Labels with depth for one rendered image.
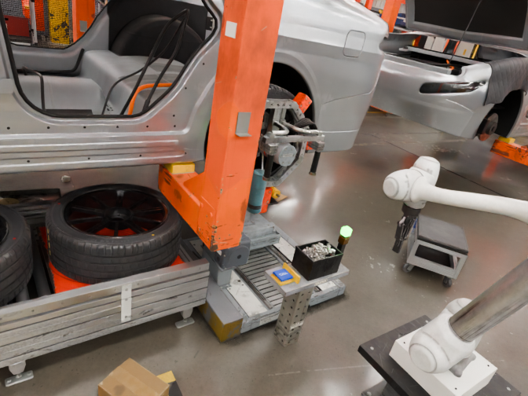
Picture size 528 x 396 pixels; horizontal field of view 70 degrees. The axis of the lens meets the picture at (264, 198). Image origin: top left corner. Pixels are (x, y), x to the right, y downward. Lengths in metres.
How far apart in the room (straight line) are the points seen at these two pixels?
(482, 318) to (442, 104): 3.12
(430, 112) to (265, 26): 3.09
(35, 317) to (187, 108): 1.15
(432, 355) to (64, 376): 1.51
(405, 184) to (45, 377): 1.68
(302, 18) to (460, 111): 2.50
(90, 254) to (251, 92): 1.01
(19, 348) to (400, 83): 3.98
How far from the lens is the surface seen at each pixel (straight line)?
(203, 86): 2.05
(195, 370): 1.99
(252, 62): 1.51
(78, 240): 1.89
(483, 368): 1.97
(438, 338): 1.56
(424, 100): 4.37
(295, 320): 2.05
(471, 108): 4.42
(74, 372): 2.01
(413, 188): 1.48
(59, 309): 1.81
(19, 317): 1.78
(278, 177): 2.42
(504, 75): 4.56
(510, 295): 1.42
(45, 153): 1.91
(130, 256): 1.87
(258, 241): 2.61
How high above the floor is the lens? 1.55
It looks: 26 degrees down
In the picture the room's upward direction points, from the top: 11 degrees clockwise
